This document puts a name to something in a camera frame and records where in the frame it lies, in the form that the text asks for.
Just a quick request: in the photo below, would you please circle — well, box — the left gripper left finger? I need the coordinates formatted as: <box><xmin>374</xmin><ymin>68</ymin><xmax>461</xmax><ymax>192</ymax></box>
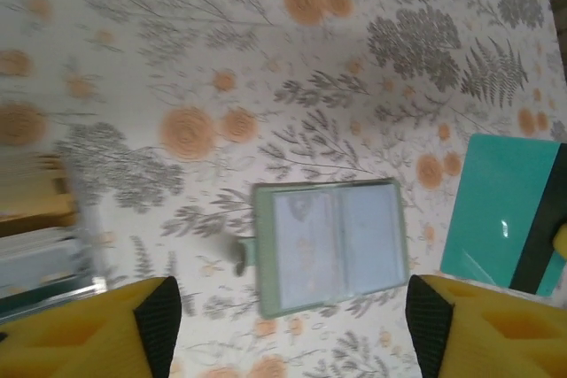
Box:
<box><xmin>0</xmin><ymin>275</ymin><xmax>183</xmax><ymax>378</ymax></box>

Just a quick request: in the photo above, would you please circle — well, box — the brown card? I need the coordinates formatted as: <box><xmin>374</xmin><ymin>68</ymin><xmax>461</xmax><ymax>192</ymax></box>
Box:
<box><xmin>0</xmin><ymin>152</ymin><xmax>80</xmax><ymax>238</ymax></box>

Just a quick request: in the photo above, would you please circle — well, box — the teal card with black stripe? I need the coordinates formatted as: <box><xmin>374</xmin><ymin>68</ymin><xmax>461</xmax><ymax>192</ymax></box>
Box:
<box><xmin>439</xmin><ymin>132</ymin><xmax>567</xmax><ymax>297</ymax></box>

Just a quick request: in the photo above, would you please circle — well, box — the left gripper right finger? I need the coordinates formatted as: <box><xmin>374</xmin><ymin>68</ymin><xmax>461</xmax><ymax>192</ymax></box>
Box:
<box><xmin>406</xmin><ymin>274</ymin><xmax>567</xmax><ymax>378</ymax></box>

